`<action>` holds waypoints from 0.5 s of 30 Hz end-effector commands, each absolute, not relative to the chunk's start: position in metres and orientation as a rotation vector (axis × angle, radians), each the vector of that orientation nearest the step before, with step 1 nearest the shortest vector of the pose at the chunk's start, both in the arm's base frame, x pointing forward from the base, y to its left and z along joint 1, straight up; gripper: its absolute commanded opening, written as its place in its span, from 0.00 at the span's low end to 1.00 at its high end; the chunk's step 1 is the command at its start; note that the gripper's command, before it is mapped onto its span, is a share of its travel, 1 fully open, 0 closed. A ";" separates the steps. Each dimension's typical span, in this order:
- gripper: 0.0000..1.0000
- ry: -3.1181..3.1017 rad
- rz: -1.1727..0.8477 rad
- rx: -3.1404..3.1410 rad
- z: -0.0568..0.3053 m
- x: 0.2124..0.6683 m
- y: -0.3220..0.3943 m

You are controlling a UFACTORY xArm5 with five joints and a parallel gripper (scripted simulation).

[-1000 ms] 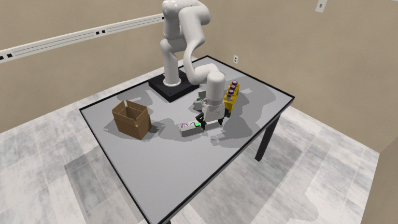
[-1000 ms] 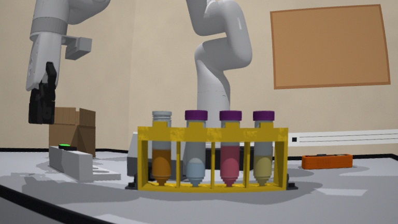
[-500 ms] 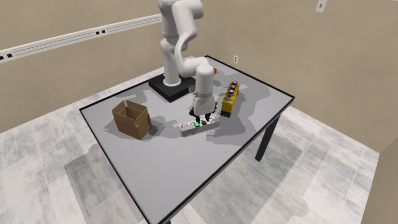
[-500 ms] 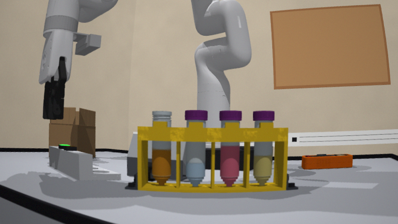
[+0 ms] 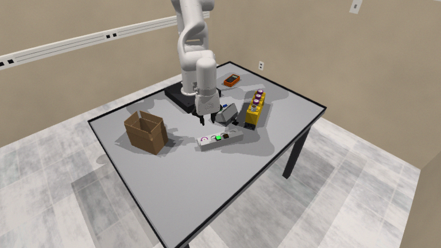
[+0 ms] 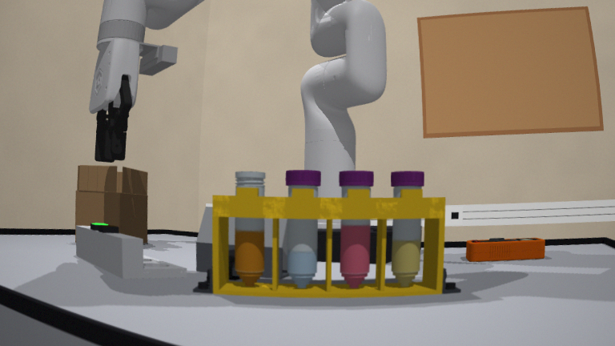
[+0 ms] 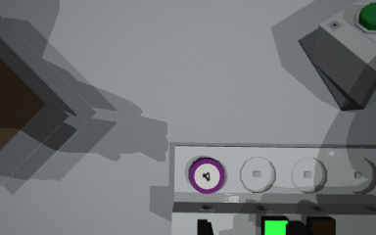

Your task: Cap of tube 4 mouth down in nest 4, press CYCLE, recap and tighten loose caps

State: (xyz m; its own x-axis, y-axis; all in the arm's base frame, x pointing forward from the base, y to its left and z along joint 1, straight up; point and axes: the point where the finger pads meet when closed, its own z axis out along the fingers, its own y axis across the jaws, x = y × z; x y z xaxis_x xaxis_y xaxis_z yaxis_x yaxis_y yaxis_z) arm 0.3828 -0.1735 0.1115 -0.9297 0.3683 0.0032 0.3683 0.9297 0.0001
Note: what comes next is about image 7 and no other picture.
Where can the grey tray with round recesses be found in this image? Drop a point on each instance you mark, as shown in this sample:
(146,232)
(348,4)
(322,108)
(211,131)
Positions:
(331,190)

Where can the grey button housing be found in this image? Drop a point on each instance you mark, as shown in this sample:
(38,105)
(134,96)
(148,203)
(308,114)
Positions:
(345,53)

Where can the purple screw cap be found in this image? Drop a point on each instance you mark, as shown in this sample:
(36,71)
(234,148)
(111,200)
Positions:
(206,175)

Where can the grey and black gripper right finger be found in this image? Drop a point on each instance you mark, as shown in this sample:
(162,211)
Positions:
(296,227)

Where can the brown cardboard box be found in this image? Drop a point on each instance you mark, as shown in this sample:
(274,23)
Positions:
(18,104)

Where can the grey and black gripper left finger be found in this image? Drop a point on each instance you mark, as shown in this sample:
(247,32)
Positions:
(204,227)

